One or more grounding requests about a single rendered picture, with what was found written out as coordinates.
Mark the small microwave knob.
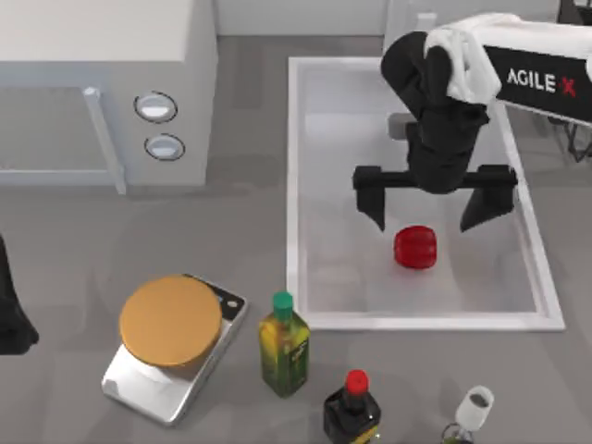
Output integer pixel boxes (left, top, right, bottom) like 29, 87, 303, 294
143, 133, 187, 162

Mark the microwave door handle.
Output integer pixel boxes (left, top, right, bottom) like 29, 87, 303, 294
82, 87, 128, 196

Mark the pale microwave oven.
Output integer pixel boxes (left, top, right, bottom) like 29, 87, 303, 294
0, 0, 219, 196

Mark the red bell pepper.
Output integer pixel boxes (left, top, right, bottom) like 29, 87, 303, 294
393, 225, 438, 270

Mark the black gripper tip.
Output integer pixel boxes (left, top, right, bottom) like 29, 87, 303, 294
0, 233, 41, 357

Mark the green capped oil bottle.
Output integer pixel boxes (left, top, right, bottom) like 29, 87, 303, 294
257, 290, 313, 400

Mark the white sink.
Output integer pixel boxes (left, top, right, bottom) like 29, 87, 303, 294
285, 55, 567, 334

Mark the red capped dark bottle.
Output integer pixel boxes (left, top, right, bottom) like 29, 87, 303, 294
322, 369, 385, 444

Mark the tan round disc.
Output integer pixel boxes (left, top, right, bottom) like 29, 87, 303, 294
117, 275, 224, 368

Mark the white capped bottle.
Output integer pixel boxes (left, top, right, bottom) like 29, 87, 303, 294
438, 385, 497, 444

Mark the large microwave knob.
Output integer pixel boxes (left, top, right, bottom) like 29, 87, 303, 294
133, 91, 179, 125

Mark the silver kitchen scale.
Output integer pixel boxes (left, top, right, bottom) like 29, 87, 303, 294
101, 273, 249, 426

